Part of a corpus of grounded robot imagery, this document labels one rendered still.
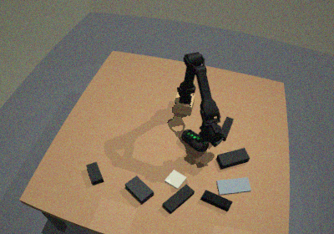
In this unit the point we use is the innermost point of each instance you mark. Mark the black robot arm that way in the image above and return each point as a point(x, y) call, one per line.
point(208, 108)

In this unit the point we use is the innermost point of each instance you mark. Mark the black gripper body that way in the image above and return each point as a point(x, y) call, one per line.
point(198, 145)

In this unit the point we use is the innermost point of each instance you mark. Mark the dark grey controller unit with white label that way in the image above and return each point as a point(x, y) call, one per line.
point(189, 135)

